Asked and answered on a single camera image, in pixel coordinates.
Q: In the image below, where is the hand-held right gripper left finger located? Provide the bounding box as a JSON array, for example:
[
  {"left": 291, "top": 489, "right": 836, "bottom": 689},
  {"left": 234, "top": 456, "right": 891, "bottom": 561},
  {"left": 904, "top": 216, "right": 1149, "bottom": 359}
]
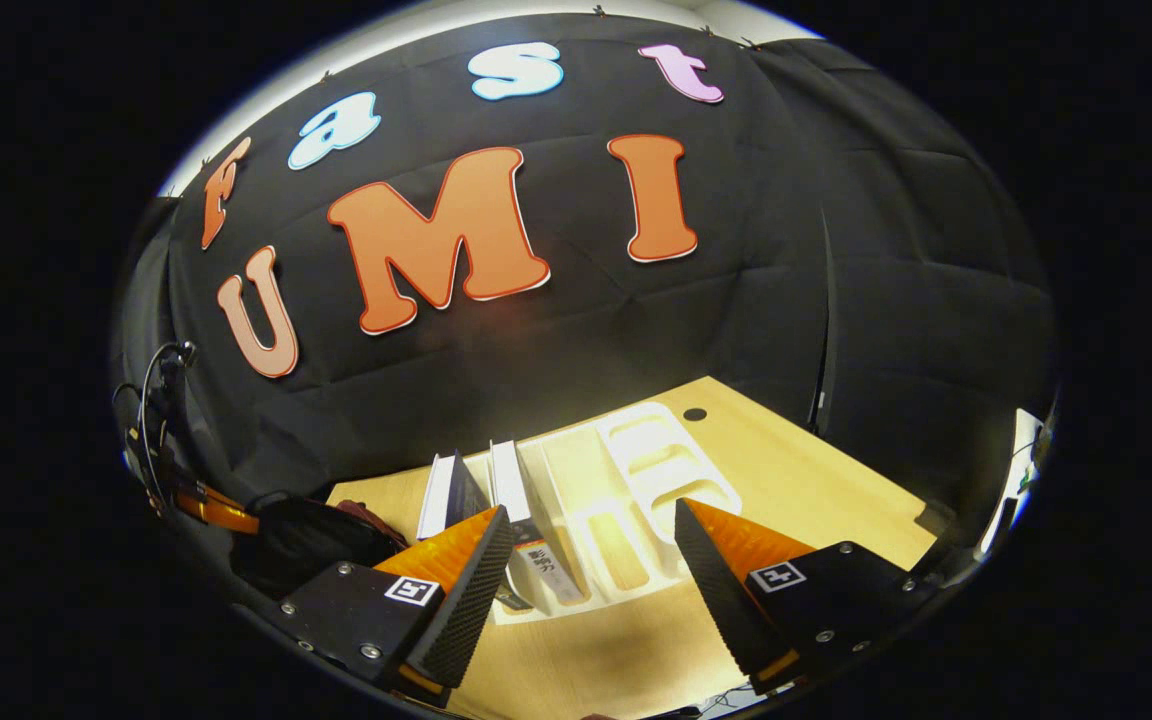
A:
[{"left": 276, "top": 505, "right": 517, "bottom": 706}]

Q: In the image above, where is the maroon schoolbag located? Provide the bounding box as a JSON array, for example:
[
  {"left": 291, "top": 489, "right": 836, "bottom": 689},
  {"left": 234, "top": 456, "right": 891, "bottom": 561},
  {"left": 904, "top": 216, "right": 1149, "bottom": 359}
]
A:
[{"left": 236, "top": 495, "right": 409, "bottom": 601}]

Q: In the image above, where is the white computer monitor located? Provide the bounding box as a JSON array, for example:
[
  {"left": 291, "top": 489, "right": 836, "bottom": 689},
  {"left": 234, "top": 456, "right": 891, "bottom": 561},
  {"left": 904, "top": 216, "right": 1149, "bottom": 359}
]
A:
[{"left": 976, "top": 408, "right": 1049, "bottom": 561}]

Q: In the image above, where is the portrait cover book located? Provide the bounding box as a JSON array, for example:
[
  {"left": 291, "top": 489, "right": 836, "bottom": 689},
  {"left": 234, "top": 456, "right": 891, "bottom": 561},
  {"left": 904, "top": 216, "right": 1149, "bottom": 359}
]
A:
[{"left": 489, "top": 440, "right": 589, "bottom": 607}]

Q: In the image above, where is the white bookshelf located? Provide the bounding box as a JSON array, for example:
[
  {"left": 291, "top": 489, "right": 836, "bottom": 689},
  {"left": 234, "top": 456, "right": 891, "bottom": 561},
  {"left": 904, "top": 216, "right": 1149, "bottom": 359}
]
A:
[{"left": 416, "top": 402, "right": 743, "bottom": 626}]

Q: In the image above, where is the blue cover book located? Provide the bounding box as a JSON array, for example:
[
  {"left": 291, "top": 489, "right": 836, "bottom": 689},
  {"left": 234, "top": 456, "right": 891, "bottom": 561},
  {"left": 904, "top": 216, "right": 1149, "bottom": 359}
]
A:
[{"left": 416, "top": 452, "right": 492, "bottom": 546}]

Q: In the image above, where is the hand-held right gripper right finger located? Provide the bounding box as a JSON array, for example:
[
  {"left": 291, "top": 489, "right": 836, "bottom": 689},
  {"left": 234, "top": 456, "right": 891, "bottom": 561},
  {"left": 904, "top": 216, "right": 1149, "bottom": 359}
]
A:
[{"left": 674, "top": 498, "right": 937, "bottom": 696}]

